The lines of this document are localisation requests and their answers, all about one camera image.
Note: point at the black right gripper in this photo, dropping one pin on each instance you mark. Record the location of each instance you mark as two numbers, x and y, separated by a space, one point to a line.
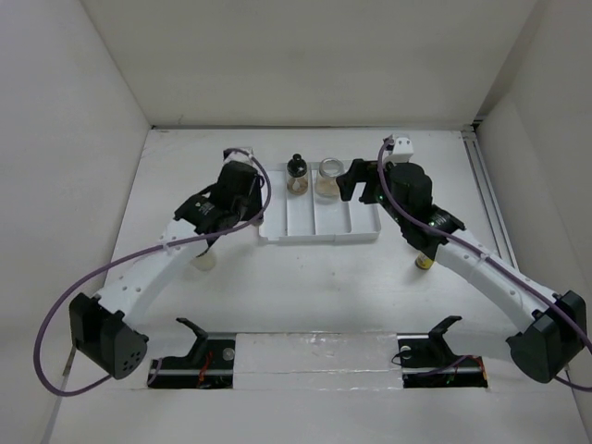
361 170

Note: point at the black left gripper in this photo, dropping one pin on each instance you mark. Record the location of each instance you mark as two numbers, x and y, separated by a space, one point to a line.
253 211

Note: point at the wide glass jar metal rim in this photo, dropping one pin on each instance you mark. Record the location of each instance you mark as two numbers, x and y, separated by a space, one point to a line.
326 186

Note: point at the black-capped glass condiment bottle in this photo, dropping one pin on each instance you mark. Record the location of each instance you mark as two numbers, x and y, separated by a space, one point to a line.
298 175

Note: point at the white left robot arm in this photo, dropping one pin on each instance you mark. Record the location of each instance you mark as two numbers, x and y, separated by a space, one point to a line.
104 326

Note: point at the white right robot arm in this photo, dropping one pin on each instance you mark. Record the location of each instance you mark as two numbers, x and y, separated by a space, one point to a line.
551 327

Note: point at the white divided plastic tray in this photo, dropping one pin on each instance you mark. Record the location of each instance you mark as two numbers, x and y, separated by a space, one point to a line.
314 218

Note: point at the black-capped white sauce bottle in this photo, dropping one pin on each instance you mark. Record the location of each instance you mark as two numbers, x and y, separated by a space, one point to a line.
204 262

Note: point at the small beige-capped bottle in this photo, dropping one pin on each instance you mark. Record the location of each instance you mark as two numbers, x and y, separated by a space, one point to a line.
422 261

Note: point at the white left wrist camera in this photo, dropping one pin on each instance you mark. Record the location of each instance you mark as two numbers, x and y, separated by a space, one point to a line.
238 154

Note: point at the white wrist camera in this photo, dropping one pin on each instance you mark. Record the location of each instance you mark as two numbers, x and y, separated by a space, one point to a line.
238 154
398 149

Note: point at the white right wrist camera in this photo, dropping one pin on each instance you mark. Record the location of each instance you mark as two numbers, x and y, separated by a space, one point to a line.
398 149

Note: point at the aluminium rail on right wall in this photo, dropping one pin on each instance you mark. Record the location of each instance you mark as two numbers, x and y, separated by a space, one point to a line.
488 196

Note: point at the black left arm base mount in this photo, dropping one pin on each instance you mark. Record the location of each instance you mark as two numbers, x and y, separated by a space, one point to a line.
208 364

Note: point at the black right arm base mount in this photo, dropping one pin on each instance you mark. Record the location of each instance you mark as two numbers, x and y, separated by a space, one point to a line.
427 362

